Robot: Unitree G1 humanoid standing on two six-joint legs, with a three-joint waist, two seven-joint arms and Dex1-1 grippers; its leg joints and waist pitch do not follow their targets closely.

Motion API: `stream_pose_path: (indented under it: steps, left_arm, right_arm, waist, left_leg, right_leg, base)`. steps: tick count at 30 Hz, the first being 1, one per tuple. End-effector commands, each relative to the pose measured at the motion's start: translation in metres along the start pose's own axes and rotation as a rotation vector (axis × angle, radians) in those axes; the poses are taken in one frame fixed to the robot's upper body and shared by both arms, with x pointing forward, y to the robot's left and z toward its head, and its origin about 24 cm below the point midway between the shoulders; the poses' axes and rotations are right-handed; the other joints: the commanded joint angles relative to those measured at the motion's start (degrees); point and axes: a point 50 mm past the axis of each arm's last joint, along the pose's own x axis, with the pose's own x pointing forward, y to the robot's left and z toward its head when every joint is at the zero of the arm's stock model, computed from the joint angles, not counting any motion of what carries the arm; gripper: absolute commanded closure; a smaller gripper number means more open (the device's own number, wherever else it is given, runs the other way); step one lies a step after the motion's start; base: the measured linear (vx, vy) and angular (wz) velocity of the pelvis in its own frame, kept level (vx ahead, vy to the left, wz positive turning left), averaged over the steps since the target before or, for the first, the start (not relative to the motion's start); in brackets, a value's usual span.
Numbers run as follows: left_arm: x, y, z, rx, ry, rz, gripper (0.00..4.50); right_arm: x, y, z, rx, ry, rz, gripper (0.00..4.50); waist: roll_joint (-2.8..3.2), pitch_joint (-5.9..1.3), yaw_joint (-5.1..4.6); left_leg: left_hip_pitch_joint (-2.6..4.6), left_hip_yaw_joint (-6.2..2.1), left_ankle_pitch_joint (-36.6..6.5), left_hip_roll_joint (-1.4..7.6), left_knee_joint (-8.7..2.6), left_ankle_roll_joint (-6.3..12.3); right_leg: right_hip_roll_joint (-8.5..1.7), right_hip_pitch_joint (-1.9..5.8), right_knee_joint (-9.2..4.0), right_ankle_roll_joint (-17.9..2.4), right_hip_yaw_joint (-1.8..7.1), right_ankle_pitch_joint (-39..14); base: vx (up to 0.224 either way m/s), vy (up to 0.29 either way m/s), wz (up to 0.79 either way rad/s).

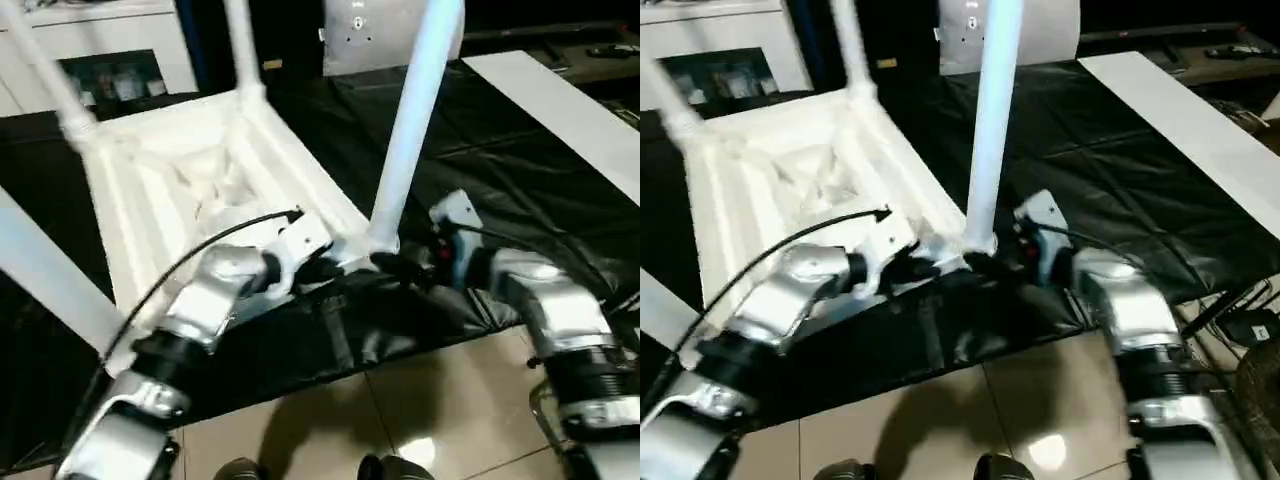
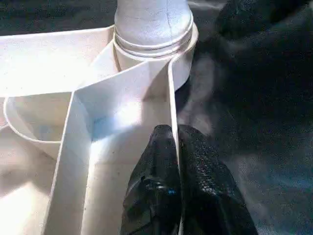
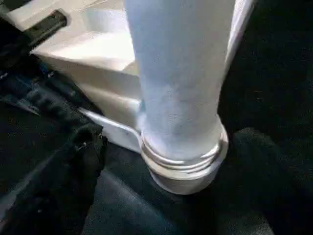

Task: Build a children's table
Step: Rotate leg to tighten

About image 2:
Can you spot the white plastic table top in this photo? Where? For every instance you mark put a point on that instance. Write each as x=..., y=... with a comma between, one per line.
x=49, y=61

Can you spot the black work mat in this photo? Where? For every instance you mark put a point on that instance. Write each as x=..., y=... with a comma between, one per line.
x=256, y=122

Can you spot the white plastic table leg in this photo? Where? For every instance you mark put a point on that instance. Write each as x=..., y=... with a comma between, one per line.
x=151, y=24

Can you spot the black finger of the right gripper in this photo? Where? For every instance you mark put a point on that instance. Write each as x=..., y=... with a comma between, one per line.
x=256, y=12

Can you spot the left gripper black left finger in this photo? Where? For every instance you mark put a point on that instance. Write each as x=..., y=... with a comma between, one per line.
x=154, y=186

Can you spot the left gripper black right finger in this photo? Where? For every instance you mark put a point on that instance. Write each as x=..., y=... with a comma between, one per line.
x=210, y=195

